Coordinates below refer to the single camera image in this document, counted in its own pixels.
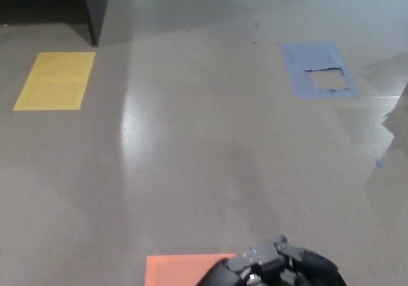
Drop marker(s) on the dark furniture side panel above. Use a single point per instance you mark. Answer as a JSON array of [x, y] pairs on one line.
[[95, 5]]

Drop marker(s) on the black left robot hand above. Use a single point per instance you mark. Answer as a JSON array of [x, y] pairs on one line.
[[223, 274]]

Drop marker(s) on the small blue tape scrap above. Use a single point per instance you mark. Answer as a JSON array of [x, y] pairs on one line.
[[381, 163]]

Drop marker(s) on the torn blue paper sheet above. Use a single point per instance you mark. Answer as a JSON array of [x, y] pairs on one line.
[[303, 56]]

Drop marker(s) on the black extendable phone stand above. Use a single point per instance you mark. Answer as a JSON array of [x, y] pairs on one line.
[[258, 255]]

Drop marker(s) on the yellow paper sheet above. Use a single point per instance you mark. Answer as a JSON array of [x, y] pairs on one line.
[[54, 80]]

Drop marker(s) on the orange paper sheet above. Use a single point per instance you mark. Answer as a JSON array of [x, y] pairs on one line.
[[178, 270]]

